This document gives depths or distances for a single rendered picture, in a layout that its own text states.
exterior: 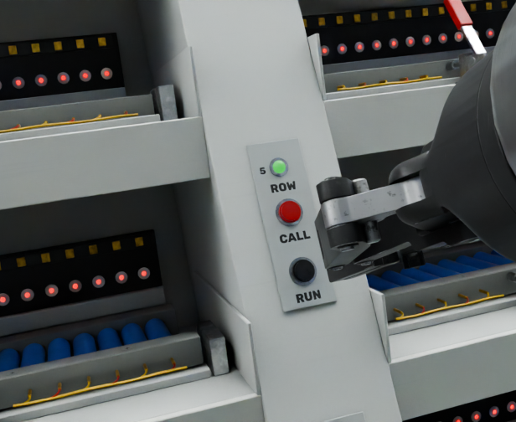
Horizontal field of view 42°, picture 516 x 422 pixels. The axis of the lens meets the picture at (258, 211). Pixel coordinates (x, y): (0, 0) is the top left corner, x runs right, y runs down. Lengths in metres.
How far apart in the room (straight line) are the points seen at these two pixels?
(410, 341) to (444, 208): 0.31
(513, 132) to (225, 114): 0.34
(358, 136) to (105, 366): 0.26
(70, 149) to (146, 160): 0.05
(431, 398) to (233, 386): 0.14
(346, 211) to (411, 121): 0.31
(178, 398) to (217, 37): 0.26
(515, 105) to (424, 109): 0.38
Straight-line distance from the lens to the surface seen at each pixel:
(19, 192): 0.48
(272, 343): 0.46
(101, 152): 0.48
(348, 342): 0.48
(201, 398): 0.47
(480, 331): 0.54
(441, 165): 0.22
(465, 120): 0.20
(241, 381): 0.49
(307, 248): 0.47
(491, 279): 0.61
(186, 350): 0.52
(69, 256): 0.61
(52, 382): 0.52
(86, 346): 0.56
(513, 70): 0.17
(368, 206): 0.24
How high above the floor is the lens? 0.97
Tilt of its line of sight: 10 degrees up
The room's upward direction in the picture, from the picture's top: 12 degrees counter-clockwise
